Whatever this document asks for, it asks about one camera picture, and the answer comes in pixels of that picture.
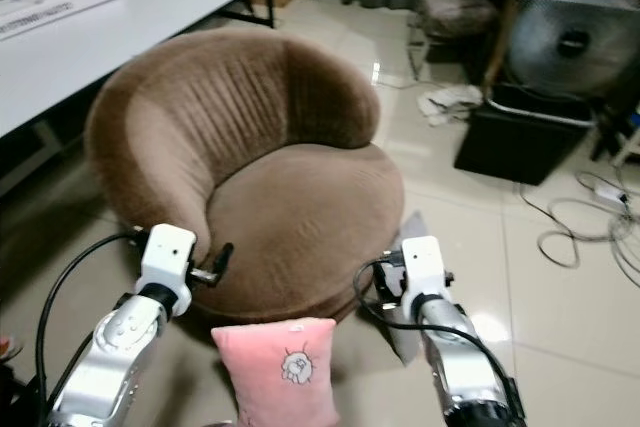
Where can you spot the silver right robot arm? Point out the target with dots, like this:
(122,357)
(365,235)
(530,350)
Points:
(470,372)

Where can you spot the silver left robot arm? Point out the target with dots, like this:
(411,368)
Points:
(115,362)

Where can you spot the brown round plush sofa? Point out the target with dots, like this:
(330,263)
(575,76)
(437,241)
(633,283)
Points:
(290,202)

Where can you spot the pink pillow with cartoon print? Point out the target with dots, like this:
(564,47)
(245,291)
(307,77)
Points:
(260,372)

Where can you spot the crumpled white cloth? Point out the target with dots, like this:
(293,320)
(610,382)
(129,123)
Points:
(450,103)

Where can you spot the black box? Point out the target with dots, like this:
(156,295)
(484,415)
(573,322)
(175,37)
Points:
(520,142)

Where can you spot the orange slipper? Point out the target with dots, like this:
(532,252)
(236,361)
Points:
(10,348)

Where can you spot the white power adapter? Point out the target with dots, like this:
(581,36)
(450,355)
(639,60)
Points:
(610,190)

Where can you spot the white table with black legs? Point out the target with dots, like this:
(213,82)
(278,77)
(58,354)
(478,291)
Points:
(160,17)

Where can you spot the grey electric fan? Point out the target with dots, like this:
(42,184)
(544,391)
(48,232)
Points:
(575,42)

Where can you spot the long white printed box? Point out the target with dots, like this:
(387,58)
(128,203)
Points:
(55,9)

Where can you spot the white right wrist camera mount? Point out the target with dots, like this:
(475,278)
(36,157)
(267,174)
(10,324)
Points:
(424,269)

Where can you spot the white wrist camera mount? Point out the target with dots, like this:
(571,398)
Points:
(424,269)
(168,259)

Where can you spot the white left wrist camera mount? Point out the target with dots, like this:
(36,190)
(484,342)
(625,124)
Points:
(168,259)

